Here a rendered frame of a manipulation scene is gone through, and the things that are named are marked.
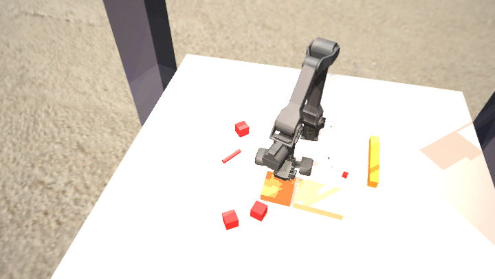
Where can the red cylinder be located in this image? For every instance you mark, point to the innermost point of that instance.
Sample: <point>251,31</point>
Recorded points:
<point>231,156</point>

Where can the yellow long bar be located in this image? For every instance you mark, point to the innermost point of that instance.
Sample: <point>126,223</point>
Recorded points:
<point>373,161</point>

